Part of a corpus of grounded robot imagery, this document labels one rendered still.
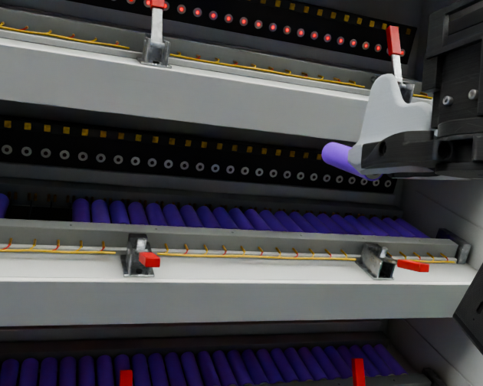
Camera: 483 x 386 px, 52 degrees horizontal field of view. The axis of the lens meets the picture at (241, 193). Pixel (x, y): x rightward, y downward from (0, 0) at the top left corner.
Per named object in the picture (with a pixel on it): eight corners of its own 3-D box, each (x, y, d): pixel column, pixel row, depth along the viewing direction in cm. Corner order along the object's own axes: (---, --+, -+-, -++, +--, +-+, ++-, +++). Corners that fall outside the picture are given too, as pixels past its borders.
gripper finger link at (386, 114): (358, 93, 35) (465, 63, 27) (352, 175, 35) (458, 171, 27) (321, 85, 34) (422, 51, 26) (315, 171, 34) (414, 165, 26)
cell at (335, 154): (338, 138, 40) (384, 152, 34) (343, 158, 41) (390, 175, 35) (318, 147, 40) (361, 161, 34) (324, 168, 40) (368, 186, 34)
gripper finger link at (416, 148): (405, 145, 31) (537, 131, 23) (402, 174, 31) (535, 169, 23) (343, 135, 29) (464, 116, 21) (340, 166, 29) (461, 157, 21)
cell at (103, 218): (87, 203, 56) (90, 227, 51) (103, 196, 57) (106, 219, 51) (95, 216, 57) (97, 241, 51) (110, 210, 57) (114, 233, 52)
